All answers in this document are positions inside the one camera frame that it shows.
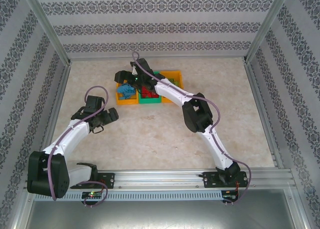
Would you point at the blue lego brick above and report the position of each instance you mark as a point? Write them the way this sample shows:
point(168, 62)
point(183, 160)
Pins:
point(123, 89)
point(122, 97)
point(131, 92)

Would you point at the grey metal panel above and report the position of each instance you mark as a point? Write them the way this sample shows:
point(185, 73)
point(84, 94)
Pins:
point(160, 216)

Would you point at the aluminium frame post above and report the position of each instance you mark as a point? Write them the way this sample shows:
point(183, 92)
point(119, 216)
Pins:
point(50, 26)
point(265, 26)

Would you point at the aluminium side rail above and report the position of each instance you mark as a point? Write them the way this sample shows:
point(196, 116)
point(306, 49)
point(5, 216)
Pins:
point(255, 89)
point(62, 89)

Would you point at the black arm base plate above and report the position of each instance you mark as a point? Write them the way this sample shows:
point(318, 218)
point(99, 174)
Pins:
point(210, 180)
point(110, 180)

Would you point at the green lego brick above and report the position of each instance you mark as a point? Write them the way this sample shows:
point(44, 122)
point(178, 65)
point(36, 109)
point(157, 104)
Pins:
point(171, 81)
point(177, 84)

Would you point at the red lego brick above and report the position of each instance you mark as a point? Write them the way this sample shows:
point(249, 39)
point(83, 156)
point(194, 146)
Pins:
point(146, 92)
point(155, 94)

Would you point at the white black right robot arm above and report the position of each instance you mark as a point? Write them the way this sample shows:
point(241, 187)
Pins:
point(172, 94)

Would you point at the green plastic bin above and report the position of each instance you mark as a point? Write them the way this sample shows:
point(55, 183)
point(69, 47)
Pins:
point(150, 101)

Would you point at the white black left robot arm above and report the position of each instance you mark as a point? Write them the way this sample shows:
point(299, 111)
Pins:
point(70, 136)

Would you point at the aluminium mounting rail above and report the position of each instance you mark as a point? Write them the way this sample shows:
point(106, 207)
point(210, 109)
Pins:
point(160, 179)

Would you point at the small circuit board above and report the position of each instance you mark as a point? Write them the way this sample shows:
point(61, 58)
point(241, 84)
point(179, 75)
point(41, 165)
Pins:
point(231, 195)
point(92, 194)

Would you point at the orange plastic bin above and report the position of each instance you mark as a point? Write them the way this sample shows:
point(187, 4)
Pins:
point(126, 102)
point(172, 74)

